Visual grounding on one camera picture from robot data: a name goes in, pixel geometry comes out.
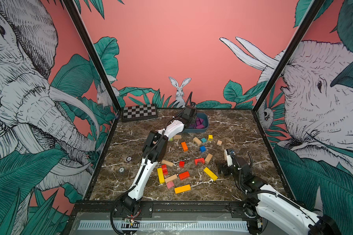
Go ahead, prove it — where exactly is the purple brick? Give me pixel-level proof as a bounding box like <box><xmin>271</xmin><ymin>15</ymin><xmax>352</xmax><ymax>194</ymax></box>
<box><xmin>194</xmin><ymin>117</ymin><xmax>206</xmax><ymax>129</ymax></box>

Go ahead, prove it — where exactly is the teal plastic storage bin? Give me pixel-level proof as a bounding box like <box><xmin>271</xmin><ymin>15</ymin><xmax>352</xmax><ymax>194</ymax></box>
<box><xmin>182</xmin><ymin>112</ymin><xmax>209</xmax><ymax>133</ymax></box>

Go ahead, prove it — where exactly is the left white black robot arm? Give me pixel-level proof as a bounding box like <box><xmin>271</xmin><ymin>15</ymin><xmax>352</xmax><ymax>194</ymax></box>
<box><xmin>115</xmin><ymin>93</ymin><xmax>197</xmax><ymax>216</ymax></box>

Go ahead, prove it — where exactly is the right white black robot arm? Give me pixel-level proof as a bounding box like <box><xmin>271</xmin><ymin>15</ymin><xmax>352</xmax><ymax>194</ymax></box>
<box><xmin>223</xmin><ymin>149</ymin><xmax>341</xmax><ymax>235</ymax></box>

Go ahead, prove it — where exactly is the angled yellow brick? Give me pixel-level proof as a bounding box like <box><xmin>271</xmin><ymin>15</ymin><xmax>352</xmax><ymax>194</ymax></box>
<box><xmin>204</xmin><ymin>167</ymin><xmax>218</xmax><ymax>181</ymax></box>

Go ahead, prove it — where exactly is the natural wood brick centre back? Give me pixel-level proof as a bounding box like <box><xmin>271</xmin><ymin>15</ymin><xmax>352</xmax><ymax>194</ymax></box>
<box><xmin>193</xmin><ymin>137</ymin><xmax>202</xmax><ymax>146</ymax></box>

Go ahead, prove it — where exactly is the natural wood brick upright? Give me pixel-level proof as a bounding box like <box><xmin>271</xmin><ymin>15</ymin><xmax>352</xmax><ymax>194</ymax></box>
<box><xmin>205</xmin><ymin>153</ymin><xmax>213</xmax><ymax>164</ymax></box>

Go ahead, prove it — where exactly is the blue cube centre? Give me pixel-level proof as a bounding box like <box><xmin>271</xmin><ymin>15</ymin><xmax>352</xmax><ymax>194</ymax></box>
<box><xmin>200</xmin><ymin>146</ymin><xmax>206</xmax><ymax>153</ymax></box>

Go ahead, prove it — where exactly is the red arch brick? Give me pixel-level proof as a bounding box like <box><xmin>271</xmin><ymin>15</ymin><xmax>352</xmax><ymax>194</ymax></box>
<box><xmin>194</xmin><ymin>158</ymin><xmax>205</xmax><ymax>165</ymax></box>

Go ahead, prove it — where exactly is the small red cube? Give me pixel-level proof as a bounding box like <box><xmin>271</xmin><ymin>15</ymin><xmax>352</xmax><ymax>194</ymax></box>
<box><xmin>179</xmin><ymin>161</ymin><xmax>185</xmax><ymax>168</ymax></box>

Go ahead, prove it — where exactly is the orange red brick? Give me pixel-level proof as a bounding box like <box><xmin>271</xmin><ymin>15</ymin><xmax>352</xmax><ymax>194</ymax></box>
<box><xmin>178</xmin><ymin>171</ymin><xmax>190</xmax><ymax>181</ymax></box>

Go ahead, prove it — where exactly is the natural wood brick middle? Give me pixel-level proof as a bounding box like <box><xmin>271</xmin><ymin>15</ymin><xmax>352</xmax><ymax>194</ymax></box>
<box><xmin>161</xmin><ymin>160</ymin><xmax>174</xmax><ymax>166</ymax></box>

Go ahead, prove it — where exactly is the red stacked brick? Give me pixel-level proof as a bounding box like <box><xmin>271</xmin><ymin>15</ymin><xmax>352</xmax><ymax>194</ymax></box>
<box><xmin>161</xmin><ymin>164</ymin><xmax>168</xmax><ymax>176</ymax></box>

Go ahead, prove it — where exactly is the black white checkerboard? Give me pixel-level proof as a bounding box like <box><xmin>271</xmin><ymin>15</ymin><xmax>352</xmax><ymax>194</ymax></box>
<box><xmin>122</xmin><ymin>104</ymin><xmax>158</xmax><ymax>122</ymax></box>

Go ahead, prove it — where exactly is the long yellow brick front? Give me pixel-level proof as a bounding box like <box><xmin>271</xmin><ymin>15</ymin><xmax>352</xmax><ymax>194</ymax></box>
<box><xmin>174</xmin><ymin>184</ymin><xmax>191</xmax><ymax>194</ymax></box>

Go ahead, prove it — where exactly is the upright yellow brick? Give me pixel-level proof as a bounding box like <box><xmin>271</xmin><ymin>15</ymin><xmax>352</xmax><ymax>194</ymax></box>
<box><xmin>157</xmin><ymin>168</ymin><xmax>165</xmax><ymax>184</ymax></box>

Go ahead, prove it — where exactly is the natural wood brick front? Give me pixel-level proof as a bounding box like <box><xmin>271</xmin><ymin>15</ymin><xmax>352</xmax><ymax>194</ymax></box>
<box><xmin>165</xmin><ymin>174</ymin><xmax>178</xmax><ymax>184</ymax></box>

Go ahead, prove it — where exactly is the pink brick front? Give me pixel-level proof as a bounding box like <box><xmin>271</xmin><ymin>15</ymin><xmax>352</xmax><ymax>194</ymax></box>
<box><xmin>166</xmin><ymin>181</ymin><xmax>175</xmax><ymax>189</ymax></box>

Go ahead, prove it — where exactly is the metal front rail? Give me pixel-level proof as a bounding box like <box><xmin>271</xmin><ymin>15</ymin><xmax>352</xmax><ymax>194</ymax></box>
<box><xmin>77</xmin><ymin>220</ymin><xmax>249</xmax><ymax>232</ymax></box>

